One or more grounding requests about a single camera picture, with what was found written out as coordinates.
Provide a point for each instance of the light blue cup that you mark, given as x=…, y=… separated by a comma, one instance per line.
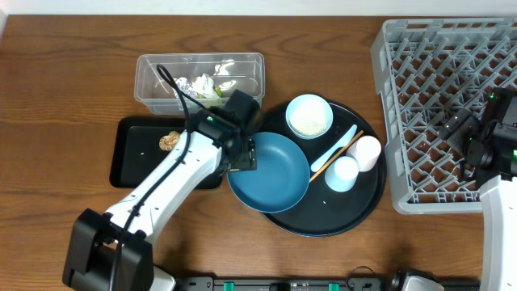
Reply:
x=341, y=175

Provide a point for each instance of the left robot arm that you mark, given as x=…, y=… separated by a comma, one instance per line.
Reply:
x=114, y=250

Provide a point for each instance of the black round tray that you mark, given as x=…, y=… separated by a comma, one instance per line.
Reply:
x=322, y=211

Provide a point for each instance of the light blue plastic knife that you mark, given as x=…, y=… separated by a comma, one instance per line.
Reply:
x=340, y=143

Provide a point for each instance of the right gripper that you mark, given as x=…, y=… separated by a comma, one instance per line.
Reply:
x=456, y=127

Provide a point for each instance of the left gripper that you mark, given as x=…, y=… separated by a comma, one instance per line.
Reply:
x=245, y=158

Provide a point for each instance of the grey dishwasher rack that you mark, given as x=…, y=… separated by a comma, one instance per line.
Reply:
x=425, y=70

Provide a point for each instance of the black rectangular tray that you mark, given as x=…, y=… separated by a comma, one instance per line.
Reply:
x=137, y=151

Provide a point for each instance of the blue plate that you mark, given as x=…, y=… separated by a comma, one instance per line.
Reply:
x=280, y=180

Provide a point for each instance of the pink cup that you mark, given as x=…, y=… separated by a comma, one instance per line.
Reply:
x=365, y=151

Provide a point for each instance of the brown mushroom food scrap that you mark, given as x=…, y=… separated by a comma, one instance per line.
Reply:
x=168, y=142

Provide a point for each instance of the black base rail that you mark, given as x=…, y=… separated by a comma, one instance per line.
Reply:
x=231, y=284

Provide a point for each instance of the white tissue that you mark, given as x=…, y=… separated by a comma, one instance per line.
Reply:
x=204, y=87

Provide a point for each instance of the yellow snack wrapper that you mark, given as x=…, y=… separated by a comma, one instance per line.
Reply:
x=184, y=84

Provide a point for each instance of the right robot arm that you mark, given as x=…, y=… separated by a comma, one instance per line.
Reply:
x=498, y=201

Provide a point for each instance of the wooden chopstick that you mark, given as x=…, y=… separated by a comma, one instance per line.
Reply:
x=338, y=154

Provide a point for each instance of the light blue bowl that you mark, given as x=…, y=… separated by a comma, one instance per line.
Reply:
x=309, y=116

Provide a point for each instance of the clear plastic bin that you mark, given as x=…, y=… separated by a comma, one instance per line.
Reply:
x=229, y=71

